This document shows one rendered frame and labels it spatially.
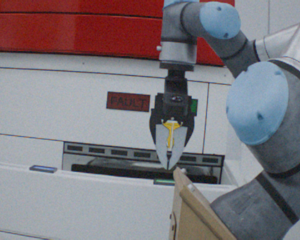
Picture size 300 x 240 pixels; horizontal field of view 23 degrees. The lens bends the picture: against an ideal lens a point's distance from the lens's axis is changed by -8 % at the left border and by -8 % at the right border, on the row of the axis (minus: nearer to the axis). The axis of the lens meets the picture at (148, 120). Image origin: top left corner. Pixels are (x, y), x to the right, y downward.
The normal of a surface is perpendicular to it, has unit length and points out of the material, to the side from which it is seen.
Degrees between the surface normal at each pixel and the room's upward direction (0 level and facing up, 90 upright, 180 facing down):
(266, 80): 60
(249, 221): 64
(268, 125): 118
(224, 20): 90
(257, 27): 90
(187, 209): 90
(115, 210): 90
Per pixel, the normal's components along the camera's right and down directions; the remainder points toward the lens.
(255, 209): -0.02, -0.44
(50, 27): -0.04, 0.05
